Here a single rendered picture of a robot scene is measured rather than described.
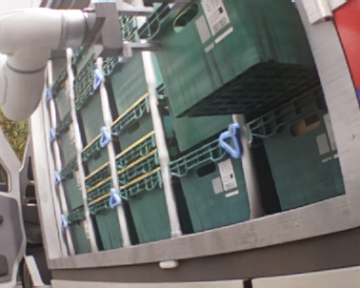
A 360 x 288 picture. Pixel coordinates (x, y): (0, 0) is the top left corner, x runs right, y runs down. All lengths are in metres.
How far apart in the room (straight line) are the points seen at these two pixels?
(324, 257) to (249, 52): 0.41
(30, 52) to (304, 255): 0.70
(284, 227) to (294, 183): 0.24
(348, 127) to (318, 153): 0.29
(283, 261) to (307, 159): 0.26
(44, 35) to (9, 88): 0.16
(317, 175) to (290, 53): 0.33
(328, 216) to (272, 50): 0.33
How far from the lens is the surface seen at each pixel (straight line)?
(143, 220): 1.92
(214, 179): 1.44
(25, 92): 1.06
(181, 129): 1.60
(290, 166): 1.18
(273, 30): 0.92
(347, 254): 0.88
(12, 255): 4.13
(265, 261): 1.06
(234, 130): 1.26
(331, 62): 0.85
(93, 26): 1.00
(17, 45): 0.99
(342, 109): 0.83
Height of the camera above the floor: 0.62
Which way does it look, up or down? 12 degrees up
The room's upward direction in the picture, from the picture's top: 10 degrees counter-clockwise
